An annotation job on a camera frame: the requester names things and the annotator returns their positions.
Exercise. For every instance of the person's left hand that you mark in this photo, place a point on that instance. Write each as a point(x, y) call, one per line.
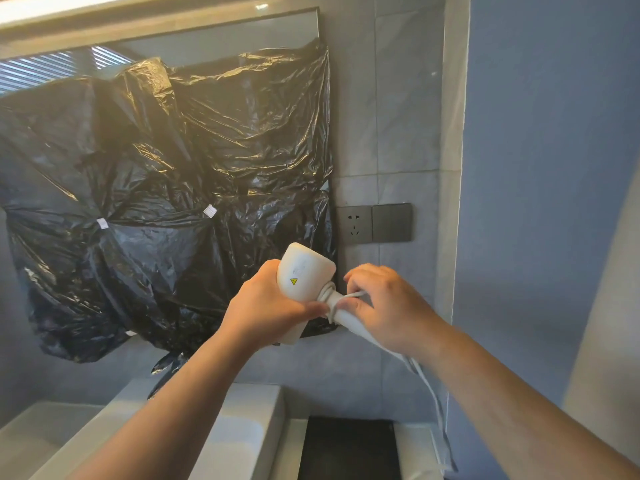
point(260, 314)

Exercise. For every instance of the person's right hand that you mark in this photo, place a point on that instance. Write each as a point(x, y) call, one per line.
point(400, 314)

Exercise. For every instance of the white hair dryer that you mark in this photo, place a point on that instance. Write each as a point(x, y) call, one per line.
point(305, 269)

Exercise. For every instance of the black tray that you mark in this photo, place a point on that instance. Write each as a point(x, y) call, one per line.
point(345, 449)

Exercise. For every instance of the person's left forearm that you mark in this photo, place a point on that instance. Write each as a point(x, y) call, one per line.
point(165, 419)

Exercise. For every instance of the person's right forearm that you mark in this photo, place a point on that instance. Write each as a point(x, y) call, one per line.
point(525, 419)

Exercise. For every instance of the white sink basin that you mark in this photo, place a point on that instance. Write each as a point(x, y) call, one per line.
point(245, 434)

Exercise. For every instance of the black plastic sheet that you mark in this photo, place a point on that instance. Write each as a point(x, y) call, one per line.
point(150, 144)

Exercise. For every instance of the white shower curtain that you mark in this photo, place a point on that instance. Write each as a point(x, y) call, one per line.
point(615, 369)

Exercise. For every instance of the grey wall power socket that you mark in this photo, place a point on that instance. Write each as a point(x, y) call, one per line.
point(354, 224)

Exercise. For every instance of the wall mirror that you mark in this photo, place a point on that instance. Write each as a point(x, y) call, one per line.
point(225, 39)

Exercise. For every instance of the long wall light bar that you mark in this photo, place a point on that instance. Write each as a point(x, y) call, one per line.
point(50, 7)

